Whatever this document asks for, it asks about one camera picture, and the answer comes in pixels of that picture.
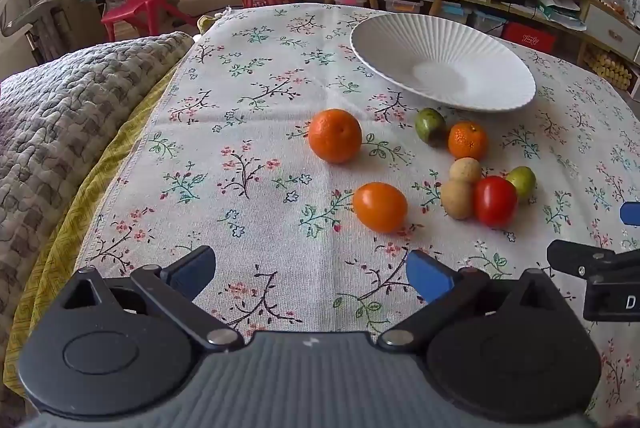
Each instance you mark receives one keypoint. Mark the orange tomato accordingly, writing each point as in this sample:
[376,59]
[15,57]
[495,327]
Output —
[380,206]

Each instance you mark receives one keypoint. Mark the large beige round fruit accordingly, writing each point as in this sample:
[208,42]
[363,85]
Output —
[457,200]

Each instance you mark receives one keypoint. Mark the blue-lidded plastic storage bin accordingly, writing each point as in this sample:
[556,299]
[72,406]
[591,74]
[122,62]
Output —
[454,11]

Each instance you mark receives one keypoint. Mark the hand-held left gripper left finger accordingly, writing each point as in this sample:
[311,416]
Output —
[192,270]

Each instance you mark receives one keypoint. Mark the red flat box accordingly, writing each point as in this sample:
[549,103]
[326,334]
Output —
[529,39]

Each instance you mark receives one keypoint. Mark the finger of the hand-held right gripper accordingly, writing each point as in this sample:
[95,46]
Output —
[600,263]
[631,213]

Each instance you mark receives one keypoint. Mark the small beige round fruit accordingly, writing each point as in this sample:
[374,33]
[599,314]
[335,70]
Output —
[465,170]

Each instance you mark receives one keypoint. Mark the large orange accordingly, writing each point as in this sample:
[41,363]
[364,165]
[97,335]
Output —
[335,136]

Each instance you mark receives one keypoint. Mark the small dimpled mandarin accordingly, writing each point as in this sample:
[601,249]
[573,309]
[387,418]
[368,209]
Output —
[467,140]

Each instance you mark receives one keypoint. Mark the green and white paper bag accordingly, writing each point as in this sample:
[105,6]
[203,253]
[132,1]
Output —
[560,8]

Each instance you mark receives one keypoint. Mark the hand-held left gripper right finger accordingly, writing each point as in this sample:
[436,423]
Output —
[430,278]

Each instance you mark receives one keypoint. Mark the floral tablecloth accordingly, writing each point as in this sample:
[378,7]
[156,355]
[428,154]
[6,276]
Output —
[250,83]

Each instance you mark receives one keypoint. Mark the grey plastic chair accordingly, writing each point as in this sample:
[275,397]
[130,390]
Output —
[45,1]

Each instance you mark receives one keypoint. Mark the red tomato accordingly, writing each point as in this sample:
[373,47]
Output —
[495,202]

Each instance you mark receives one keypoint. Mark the green round fruit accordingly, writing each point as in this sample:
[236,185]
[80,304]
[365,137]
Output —
[522,182]
[430,126]

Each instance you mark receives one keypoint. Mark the yellow patterned cloth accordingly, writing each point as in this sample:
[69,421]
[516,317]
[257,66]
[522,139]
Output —
[100,188]

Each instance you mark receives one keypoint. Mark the white ribbed plate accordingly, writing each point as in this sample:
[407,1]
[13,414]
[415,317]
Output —
[440,58]

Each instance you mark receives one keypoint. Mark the grey quilted blanket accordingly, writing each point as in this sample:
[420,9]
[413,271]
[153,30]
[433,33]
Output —
[60,133]

